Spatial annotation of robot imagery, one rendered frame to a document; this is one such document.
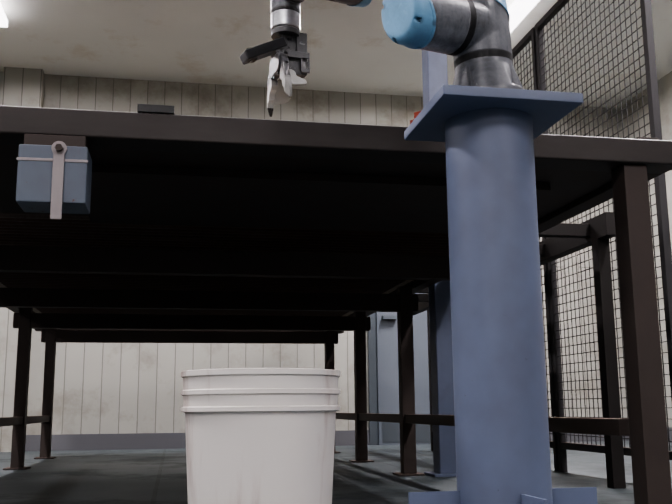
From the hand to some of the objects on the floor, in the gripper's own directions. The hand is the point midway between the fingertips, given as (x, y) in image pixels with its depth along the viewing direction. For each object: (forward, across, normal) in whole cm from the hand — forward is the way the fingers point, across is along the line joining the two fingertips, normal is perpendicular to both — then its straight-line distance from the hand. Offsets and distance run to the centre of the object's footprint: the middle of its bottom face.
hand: (277, 107), depth 208 cm
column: (+102, -52, -26) cm, 118 cm away
